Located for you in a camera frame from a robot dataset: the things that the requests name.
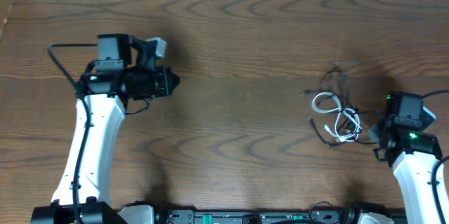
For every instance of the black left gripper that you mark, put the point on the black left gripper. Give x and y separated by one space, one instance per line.
164 81

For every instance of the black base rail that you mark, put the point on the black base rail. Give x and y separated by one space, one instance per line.
320 212

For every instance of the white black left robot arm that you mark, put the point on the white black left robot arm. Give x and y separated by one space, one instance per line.
125 69

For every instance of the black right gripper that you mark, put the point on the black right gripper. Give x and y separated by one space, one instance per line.
380 134

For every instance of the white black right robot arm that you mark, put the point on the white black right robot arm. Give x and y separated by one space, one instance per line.
415 156

